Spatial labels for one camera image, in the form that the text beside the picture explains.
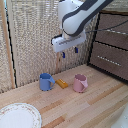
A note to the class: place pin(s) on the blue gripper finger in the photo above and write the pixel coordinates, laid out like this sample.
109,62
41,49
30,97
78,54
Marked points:
63,55
76,50

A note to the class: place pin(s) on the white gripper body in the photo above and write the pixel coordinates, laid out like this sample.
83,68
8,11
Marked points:
68,41

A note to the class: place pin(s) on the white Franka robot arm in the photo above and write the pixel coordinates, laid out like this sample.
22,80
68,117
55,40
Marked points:
80,16

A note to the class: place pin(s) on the dark wooden drawer cabinet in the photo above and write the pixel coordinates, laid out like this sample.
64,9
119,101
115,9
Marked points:
91,50

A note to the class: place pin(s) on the brown drawer front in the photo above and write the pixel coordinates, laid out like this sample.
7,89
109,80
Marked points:
113,40
111,68

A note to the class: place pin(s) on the yellow rectangular block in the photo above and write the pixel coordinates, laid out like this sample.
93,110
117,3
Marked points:
62,83

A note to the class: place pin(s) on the pink mug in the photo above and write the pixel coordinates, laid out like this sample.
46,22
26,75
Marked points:
79,84

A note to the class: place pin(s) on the blue mug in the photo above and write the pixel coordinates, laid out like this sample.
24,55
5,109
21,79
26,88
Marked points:
45,82

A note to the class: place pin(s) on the woven beige screen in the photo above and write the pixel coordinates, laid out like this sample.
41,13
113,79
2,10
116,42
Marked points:
33,40

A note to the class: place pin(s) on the white plate with patterned rim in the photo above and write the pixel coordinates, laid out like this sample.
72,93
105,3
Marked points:
18,116

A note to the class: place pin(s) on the light wooden post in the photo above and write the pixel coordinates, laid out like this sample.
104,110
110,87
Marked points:
7,43

